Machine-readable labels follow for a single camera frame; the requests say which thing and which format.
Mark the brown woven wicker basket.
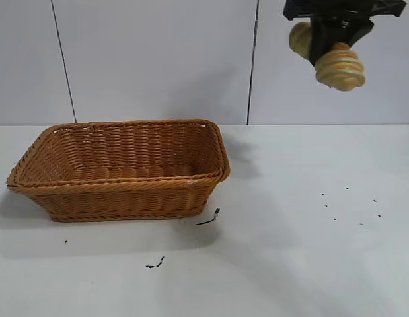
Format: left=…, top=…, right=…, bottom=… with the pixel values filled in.
left=6, top=119, right=231, bottom=223

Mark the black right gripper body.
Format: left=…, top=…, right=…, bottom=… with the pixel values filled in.
left=282, top=0, right=408, bottom=22

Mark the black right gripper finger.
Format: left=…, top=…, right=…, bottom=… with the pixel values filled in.
left=342, top=18, right=375, bottom=48
left=307, top=17, right=349, bottom=70

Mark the long striped bread loaf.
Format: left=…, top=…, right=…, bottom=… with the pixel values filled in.
left=287, top=21, right=367, bottom=92

